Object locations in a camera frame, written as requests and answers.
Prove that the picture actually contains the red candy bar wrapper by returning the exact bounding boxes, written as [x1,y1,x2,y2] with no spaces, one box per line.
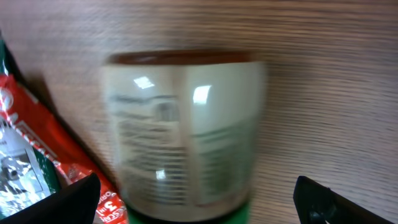
[1,74,129,223]

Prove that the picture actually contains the green lid jar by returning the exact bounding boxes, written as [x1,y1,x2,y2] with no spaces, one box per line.
[101,50,267,222]

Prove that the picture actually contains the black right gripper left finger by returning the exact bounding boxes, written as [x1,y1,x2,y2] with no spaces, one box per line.
[1,174,101,224]

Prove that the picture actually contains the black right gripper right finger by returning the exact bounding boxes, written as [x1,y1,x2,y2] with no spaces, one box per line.
[293,175,392,224]

